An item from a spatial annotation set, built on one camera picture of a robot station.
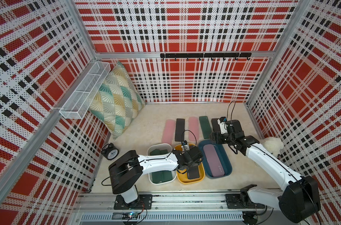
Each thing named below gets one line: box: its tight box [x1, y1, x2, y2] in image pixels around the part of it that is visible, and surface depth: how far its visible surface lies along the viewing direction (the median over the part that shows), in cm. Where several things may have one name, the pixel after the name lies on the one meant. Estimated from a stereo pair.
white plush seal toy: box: [259, 136, 284, 158], surface depth 75 cm
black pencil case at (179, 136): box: [174, 118, 186, 142], surface depth 107 cm
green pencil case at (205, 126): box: [199, 115, 212, 140], surface depth 108 cm
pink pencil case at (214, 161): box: [203, 144, 225, 178], surface depth 89 cm
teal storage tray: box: [198, 139, 233, 180], surface depth 87 cm
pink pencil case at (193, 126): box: [187, 116, 200, 142], surface depth 107 cm
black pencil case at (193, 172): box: [187, 165, 200, 180], surface depth 80 cm
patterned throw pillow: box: [88, 60, 146, 140], surface depth 92 cm
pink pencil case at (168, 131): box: [162, 119, 176, 145], surface depth 106 cm
